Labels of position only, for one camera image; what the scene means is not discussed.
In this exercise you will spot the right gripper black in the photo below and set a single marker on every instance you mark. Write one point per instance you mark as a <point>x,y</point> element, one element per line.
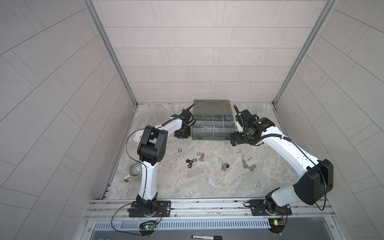
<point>236,139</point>

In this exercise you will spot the black marker pen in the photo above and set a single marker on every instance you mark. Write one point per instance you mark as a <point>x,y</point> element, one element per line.
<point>207,237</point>

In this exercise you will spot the right controller board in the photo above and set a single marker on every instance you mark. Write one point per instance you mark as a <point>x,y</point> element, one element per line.
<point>277,225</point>

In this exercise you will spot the aluminium mounting rail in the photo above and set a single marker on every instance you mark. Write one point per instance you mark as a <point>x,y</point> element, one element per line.
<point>221,208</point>

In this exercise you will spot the thick silver hex bolt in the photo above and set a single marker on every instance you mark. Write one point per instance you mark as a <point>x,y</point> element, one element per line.
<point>251,168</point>

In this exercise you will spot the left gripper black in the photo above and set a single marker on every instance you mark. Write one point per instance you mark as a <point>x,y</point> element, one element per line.
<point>186,135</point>

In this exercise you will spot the green plastic organizer box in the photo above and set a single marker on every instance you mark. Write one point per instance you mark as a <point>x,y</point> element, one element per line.
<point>214,120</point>

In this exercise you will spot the white vent grille strip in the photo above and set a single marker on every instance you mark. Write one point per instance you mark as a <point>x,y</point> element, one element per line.
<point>187,224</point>

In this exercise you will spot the black nut cluster left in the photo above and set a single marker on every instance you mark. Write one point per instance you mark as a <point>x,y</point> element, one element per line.
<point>190,163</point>

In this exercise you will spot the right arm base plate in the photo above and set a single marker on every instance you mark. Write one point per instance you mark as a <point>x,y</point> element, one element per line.
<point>258,208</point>

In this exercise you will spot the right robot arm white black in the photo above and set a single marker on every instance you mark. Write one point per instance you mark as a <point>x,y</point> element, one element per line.
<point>316,176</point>

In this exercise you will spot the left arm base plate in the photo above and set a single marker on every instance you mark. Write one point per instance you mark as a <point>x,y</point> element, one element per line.
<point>163,208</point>

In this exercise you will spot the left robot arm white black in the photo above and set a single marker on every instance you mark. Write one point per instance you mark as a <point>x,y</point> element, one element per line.
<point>151,151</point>

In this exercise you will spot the left controller board green LED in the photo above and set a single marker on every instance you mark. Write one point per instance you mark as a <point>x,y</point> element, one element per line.
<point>147,228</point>

